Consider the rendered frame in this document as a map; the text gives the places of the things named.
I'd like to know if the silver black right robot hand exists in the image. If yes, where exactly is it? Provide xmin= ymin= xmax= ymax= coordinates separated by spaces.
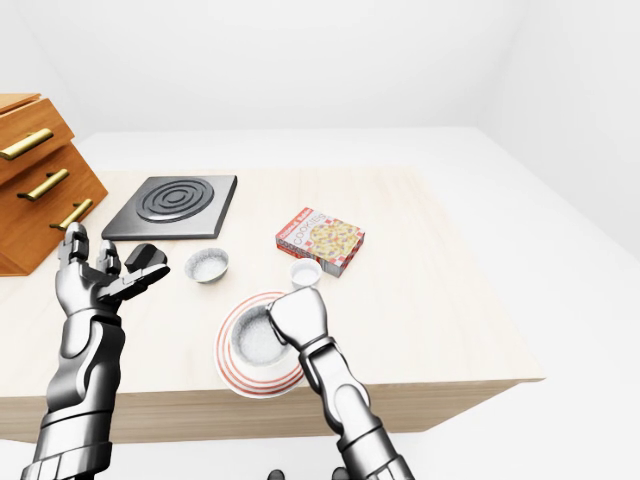
xmin=265 ymin=286 xmax=331 ymax=352

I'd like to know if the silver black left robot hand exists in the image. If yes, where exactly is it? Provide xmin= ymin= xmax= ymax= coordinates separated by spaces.
xmin=55 ymin=222 xmax=172 ymax=318

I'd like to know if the patterned bowl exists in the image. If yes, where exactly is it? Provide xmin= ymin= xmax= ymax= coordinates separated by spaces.
xmin=230 ymin=305 xmax=295 ymax=369
xmin=184 ymin=247 xmax=230 ymax=285

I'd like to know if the white plate with red rings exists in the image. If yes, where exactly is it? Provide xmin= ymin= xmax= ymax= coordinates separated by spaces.
xmin=214 ymin=291 xmax=307 ymax=400

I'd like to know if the flat dark stove plate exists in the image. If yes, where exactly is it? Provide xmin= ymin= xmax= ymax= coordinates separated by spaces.
xmin=101 ymin=174 xmax=238 ymax=242

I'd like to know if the small white ramekin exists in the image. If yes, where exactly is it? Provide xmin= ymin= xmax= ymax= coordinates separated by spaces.
xmin=289 ymin=258 xmax=323 ymax=290

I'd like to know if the wooden cabinet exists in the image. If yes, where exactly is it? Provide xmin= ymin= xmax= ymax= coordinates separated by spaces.
xmin=0 ymin=93 xmax=109 ymax=277

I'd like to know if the wooden drawer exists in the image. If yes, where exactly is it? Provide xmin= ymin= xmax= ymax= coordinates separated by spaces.
xmin=0 ymin=98 xmax=76 ymax=186
xmin=0 ymin=187 xmax=109 ymax=275
xmin=0 ymin=142 xmax=96 ymax=236

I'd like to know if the printed cookies box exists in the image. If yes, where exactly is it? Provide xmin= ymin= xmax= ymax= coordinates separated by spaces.
xmin=274 ymin=206 xmax=366 ymax=278

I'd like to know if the brass drawer handle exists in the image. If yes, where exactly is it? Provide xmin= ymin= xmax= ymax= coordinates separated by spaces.
xmin=16 ymin=168 xmax=71 ymax=203
xmin=48 ymin=198 xmax=95 ymax=232
xmin=0 ymin=128 xmax=55 ymax=162

